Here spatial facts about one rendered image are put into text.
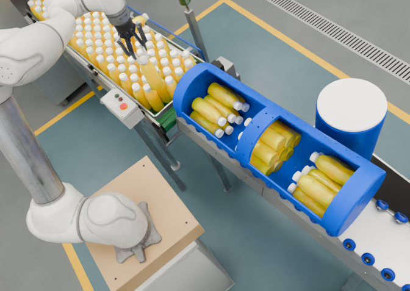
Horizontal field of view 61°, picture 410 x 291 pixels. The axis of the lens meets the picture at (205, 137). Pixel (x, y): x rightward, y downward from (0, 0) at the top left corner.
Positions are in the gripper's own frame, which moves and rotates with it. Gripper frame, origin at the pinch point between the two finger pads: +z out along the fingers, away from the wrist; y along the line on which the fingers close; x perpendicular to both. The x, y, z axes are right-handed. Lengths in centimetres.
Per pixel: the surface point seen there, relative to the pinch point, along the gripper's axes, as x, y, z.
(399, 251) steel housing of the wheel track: -123, 10, 38
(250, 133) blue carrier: -61, 3, 9
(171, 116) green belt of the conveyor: -4.7, -3.0, 41.1
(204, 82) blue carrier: -19.0, 14.8, 21.0
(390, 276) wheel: -125, -1, 34
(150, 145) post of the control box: 7, -20, 62
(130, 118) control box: -1.2, -20.7, 25.1
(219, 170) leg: -21, 2, 95
